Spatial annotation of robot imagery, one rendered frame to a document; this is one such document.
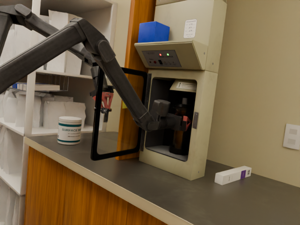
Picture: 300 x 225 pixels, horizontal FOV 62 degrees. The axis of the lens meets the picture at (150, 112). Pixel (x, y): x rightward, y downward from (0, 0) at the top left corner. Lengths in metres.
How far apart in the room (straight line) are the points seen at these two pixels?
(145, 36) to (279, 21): 0.68
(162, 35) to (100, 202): 0.77
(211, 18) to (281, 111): 0.59
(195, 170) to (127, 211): 0.34
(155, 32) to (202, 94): 0.33
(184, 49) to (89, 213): 0.81
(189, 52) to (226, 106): 0.56
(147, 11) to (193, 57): 0.43
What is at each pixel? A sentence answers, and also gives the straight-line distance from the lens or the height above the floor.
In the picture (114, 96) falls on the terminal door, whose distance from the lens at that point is 1.09.
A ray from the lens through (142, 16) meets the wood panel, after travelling 1.32.
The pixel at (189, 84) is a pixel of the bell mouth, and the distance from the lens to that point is 1.15.
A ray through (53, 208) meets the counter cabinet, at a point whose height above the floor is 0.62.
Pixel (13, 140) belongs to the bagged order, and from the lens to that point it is 2.32.
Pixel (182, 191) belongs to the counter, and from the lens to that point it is 1.01.
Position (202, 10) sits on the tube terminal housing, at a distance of 1.15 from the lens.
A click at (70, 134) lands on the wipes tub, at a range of 1.52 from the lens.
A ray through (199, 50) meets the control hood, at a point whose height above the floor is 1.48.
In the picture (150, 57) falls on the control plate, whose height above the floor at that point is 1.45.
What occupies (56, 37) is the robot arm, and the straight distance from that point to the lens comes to 0.80.
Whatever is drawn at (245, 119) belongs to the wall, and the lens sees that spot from 1.45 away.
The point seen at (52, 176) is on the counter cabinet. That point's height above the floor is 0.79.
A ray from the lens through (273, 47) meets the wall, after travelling 1.44.
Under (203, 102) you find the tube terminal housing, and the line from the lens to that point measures 1.08.
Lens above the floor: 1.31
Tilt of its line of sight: 5 degrees down
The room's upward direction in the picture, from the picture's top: 6 degrees clockwise
